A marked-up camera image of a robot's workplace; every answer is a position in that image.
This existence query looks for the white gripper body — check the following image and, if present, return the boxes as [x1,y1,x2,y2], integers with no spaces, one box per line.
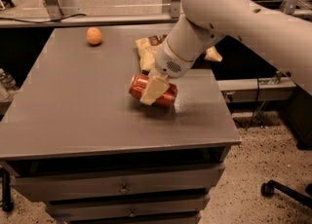
[155,40,196,79]

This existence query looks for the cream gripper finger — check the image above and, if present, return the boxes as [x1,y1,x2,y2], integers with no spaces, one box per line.
[140,68,170,105]

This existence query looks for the red coke can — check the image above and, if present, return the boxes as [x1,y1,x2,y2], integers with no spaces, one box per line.
[129,73,177,108]

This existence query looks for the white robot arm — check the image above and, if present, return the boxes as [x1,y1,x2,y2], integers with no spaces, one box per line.
[140,0,312,105]

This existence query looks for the yellow brown chip bag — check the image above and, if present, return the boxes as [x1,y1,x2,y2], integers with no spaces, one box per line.
[136,35,222,74]

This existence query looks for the orange fruit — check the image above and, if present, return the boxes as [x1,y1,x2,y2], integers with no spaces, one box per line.
[87,27,102,45]

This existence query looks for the grey drawer cabinet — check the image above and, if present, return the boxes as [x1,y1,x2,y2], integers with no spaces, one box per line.
[0,24,240,224]

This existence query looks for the lower grey metal beam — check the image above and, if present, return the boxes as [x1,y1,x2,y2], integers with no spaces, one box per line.
[217,77,296,103]

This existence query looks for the top grey drawer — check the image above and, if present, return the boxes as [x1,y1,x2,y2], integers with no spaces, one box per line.
[12,164,224,202]

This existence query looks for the grey drawer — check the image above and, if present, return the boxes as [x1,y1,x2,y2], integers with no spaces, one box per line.
[12,164,224,202]
[47,194,210,222]

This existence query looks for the plastic water bottle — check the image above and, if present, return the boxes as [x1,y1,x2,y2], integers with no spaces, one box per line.
[0,69,17,91]

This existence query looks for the black office chair base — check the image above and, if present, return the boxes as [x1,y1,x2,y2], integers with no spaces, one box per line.
[260,180,312,208]

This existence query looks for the black stand leg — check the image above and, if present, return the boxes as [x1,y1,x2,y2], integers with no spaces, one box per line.
[0,168,14,212]

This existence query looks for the grey metal rail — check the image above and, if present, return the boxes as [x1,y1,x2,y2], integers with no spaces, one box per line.
[0,5,312,31]

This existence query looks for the black cable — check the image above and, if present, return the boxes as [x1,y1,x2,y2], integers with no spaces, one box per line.
[0,13,88,24]

